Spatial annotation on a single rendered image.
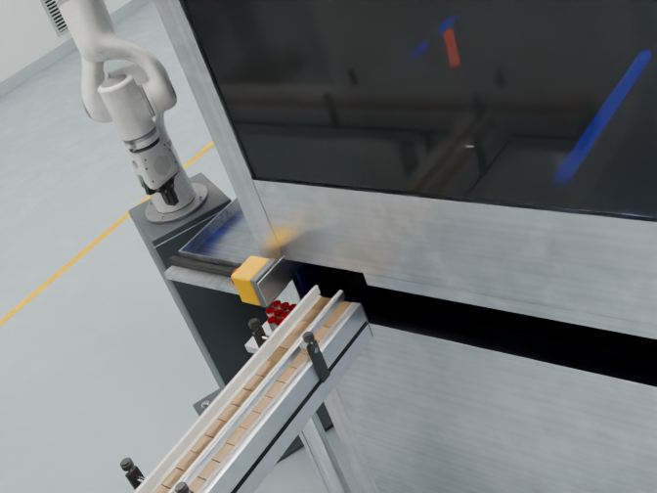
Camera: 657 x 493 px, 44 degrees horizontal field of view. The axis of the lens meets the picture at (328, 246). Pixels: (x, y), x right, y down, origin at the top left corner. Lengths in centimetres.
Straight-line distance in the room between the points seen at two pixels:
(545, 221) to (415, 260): 29
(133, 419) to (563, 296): 209
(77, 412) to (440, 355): 198
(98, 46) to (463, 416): 112
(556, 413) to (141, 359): 214
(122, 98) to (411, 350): 84
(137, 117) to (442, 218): 83
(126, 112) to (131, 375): 163
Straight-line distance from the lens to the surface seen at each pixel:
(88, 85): 221
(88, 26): 193
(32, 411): 348
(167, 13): 149
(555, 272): 133
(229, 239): 209
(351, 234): 151
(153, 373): 329
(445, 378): 166
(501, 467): 181
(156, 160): 197
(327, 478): 176
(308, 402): 155
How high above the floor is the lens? 192
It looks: 33 degrees down
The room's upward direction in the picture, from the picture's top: 20 degrees counter-clockwise
